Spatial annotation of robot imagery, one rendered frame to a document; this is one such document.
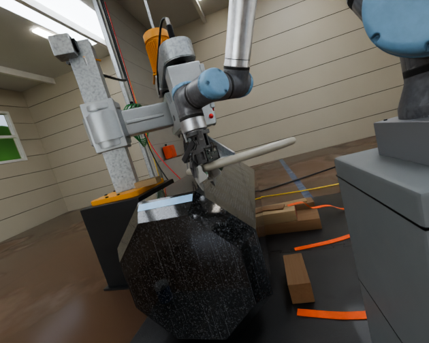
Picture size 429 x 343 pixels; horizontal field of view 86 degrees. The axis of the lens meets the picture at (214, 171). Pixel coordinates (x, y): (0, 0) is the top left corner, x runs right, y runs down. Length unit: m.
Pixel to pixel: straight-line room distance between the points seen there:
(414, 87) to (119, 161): 1.94
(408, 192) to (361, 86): 6.35
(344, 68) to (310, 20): 1.38
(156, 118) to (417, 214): 1.98
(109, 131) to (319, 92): 5.36
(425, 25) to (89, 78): 2.11
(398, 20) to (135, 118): 1.95
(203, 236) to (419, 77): 0.85
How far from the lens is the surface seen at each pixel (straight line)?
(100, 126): 2.09
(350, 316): 1.45
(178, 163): 4.34
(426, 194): 0.47
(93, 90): 2.23
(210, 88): 0.72
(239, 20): 0.83
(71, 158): 8.53
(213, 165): 0.81
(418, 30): 0.45
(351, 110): 6.69
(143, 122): 2.16
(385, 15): 0.46
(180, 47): 1.63
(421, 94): 0.63
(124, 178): 2.13
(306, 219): 2.19
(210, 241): 1.05
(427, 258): 0.52
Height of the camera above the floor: 1.01
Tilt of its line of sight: 8 degrees down
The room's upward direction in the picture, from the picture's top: 16 degrees counter-clockwise
